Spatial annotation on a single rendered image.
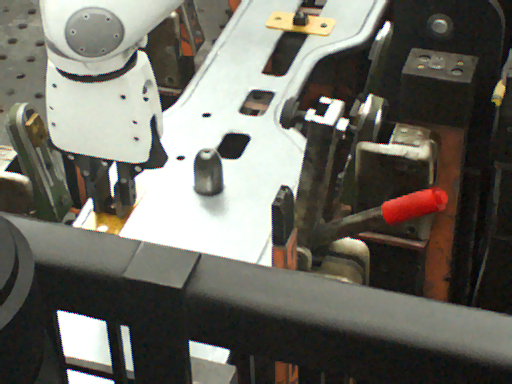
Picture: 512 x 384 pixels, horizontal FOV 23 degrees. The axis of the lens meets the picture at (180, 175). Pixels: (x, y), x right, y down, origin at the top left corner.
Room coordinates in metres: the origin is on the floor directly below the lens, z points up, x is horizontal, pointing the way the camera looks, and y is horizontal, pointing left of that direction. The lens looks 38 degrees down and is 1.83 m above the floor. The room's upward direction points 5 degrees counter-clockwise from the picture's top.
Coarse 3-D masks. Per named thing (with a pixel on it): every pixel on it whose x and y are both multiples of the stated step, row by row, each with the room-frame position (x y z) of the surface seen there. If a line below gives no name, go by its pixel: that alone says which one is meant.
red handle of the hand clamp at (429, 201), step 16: (416, 192) 0.84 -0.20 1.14; (432, 192) 0.83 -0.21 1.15; (384, 208) 0.85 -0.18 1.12; (400, 208) 0.84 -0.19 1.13; (416, 208) 0.83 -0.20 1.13; (432, 208) 0.82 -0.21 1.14; (336, 224) 0.87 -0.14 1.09; (352, 224) 0.85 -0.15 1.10; (368, 224) 0.85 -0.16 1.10; (384, 224) 0.84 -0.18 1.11; (320, 240) 0.87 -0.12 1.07; (336, 240) 0.86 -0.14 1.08
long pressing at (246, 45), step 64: (256, 0) 1.43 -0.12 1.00; (384, 0) 1.40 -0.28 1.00; (256, 64) 1.28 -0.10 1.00; (320, 64) 1.28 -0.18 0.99; (192, 128) 1.16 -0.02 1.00; (256, 128) 1.15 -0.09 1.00; (192, 192) 1.04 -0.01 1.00; (256, 192) 1.03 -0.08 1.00; (256, 256) 0.93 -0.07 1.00; (64, 320) 0.87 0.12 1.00
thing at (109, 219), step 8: (112, 184) 1.00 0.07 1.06; (136, 184) 0.99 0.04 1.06; (112, 192) 0.98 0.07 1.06; (144, 192) 0.98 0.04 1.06; (112, 200) 0.96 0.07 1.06; (104, 208) 0.95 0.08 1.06; (112, 208) 0.95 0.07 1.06; (136, 208) 0.96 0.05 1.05; (96, 216) 0.95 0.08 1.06; (104, 216) 0.95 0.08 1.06; (112, 216) 0.94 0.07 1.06; (128, 216) 0.94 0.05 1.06; (88, 224) 0.94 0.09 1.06; (96, 224) 0.93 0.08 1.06; (104, 224) 0.93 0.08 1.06; (112, 224) 0.93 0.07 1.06; (120, 224) 0.93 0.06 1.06; (112, 232) 0.92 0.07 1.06; (120, 232) 0.92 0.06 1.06
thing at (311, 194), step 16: (288, 112) 0.87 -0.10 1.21; (304, 112) 0.88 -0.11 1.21; (320, 112) 0.88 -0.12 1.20; (336, 112) 0.87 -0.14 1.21; (288, 128) 0.88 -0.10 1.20; (320, 128) 0.86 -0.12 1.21; (336, 128) 0.86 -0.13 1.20; (352, 128) 0.86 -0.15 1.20; (320, 144) 0.86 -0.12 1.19; (336, 144) 0.88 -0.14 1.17; (304, 160) 0.86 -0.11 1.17; (320, 160) 0.86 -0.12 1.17; (304, 176) 0.86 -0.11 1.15; (320, 176) 0.86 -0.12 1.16; (304, 192) 0.86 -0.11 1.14; (320, 192) 0.86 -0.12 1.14; (304, 208) 0.86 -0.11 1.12; (320, 208) 0.87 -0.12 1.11; (304, 224) 0.86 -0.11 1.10; (304, 240) 0.86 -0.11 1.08
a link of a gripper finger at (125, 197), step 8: (136, 168) 0.94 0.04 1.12; (144, 168) 0.93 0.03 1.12; (136, 176) 0.94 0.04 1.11; (120, 184) 0.94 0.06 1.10; (128, 184) 0.94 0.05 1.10; (120, 192) 0.94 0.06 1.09; (128, 192) 0.94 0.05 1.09; (136, 192) 0.95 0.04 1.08; (120, 200) 0.94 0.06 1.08; (128, 200) 0.94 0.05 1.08; (136, 200) 0.95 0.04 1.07; (120, 208) 0.94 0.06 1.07; (128, 208) 0.95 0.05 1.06; (120, 216) 0.94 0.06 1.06
